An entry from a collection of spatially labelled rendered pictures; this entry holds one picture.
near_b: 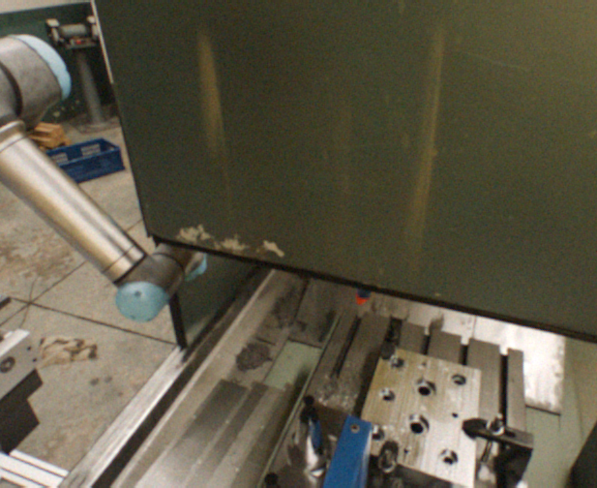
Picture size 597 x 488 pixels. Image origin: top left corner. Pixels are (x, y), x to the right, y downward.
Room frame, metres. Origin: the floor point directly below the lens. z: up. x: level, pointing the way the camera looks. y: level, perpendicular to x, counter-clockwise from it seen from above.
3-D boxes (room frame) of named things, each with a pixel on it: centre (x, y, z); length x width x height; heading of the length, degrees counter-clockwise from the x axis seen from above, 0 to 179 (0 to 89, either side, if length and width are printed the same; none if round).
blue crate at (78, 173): (3.96, 2.10, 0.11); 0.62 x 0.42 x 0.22; 136
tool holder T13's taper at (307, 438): (0.38, 0.00, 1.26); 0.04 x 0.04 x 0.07
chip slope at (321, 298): (1.18, -0.39, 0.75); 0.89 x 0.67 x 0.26; 69
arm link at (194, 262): (0.72, 0.25, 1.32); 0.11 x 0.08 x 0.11; 168
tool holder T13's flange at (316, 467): (0.38, 0.00, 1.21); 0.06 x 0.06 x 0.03
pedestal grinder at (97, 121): (5.26, 2.49, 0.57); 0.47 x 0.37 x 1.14; 130
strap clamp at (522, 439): (0.55, -0.37, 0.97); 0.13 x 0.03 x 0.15; 69
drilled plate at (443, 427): (0.63, -0.24, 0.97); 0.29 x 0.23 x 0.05; 159
